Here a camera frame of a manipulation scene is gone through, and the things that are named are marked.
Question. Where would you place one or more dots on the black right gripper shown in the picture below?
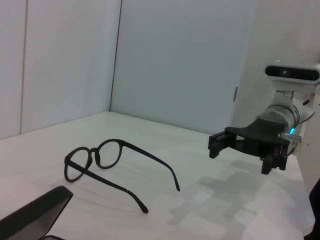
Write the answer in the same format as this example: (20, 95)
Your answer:
(262, 135)

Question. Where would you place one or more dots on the black round glasses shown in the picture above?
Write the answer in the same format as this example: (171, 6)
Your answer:
(93, 151)

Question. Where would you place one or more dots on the black glasses case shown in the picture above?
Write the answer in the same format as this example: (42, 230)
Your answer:
(32, 215)

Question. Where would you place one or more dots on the dark robot base part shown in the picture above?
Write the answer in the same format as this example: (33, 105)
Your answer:
(315, 207)

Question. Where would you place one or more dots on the right wrist camera housing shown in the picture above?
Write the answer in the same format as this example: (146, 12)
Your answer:
(290, 72)

